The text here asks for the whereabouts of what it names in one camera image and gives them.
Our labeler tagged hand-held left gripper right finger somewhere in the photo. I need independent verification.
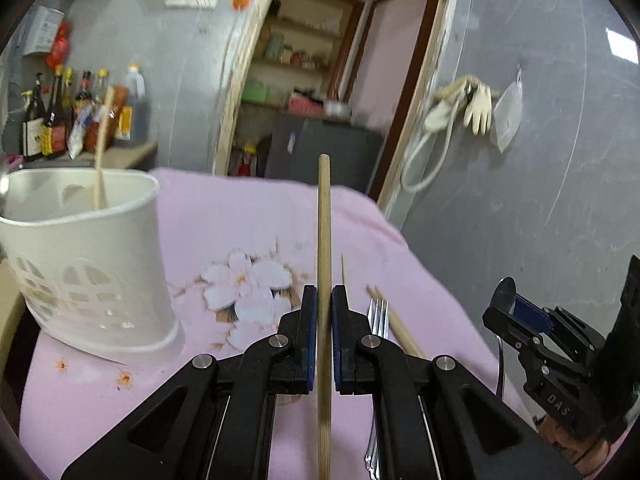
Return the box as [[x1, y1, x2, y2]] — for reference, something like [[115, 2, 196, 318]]
[[332, 284, 584, 480]]

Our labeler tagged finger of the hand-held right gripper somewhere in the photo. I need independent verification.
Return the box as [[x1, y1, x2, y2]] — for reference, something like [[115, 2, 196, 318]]
[[511, 293, 609, 362], [482, 305, 627, 437]]

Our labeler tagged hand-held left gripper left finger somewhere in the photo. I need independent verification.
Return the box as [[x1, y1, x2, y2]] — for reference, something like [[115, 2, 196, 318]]
[[60, 285, 319, 480]]

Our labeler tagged metal spoon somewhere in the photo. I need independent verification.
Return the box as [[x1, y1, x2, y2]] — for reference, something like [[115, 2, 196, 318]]
[[492, 277, 519, 402]]

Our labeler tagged white perforated utensil holder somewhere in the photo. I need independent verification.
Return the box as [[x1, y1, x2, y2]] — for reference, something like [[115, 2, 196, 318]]
[[0, 167, 185, 367]]

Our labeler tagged person's right forearm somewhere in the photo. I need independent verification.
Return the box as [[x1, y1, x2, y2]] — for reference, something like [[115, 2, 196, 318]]
[[537, 410, 610, 477]]

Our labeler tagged metal fork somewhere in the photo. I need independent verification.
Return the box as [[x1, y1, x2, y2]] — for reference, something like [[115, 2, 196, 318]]
[[363, 297, 391, 474]]

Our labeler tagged pink floral blanket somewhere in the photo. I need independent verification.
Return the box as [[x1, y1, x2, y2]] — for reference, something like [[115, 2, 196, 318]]
[[19, 167, 540, 480]]

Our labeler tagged dark grey fridge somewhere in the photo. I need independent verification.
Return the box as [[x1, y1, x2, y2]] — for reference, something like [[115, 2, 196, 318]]
[[264, 114, 384, 192]]

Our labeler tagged red bottle yellow cap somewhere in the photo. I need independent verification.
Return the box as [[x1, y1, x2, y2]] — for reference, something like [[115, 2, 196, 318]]
[[238, 144, 259, 177]]

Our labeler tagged clear plastic bag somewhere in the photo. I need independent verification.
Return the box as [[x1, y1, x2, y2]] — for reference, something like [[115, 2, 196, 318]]
[[491, 72, 525, 154]]

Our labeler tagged pink cloth bundle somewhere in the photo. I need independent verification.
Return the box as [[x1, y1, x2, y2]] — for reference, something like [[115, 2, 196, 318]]
[[287, 94, 326, 116]]

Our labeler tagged green box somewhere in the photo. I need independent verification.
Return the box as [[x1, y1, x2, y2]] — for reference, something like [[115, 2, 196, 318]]
[[242, 82, 271, 106]]

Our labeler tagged wooden counter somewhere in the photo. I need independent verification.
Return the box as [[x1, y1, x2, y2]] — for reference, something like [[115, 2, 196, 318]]
[[69, 140, 159, 172]]

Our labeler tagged orange seasoning packet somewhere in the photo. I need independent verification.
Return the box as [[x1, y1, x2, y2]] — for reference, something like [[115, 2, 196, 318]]
[[86, 84, 129, 152]]

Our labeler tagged white seasoning packet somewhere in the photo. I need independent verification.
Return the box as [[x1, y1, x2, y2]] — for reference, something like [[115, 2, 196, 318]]
[[66, 101, 97, 159]]

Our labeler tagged wooden shelf unit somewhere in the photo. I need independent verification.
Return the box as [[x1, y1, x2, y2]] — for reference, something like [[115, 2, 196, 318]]
[[239, 0, 372, 112]]

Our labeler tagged small dark sauce bottle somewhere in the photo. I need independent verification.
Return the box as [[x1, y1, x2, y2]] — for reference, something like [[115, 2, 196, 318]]
[[74, 70, 94, 113]]

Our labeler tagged dark bottle red label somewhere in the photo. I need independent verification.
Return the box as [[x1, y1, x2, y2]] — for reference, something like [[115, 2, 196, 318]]
[[42, 64, 69, 157]]

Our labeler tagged dark bottle white label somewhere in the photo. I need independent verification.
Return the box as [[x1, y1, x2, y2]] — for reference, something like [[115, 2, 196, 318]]
[[21, 72, 47, 162]]

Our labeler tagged red plastic bag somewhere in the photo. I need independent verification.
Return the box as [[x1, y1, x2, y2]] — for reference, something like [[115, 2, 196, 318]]
[[45, 22, 71, 69]]

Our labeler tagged white cable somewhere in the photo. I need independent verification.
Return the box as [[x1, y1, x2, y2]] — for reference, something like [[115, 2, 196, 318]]
[[401, 102, 469, 194]]

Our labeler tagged wooden door frame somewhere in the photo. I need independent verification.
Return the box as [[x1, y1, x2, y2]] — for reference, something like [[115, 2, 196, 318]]
[[214, 0, 462, 211]]

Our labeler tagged white wall box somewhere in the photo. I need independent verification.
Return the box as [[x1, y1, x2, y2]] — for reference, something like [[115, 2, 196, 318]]
[[21, 5, 66, 56]]

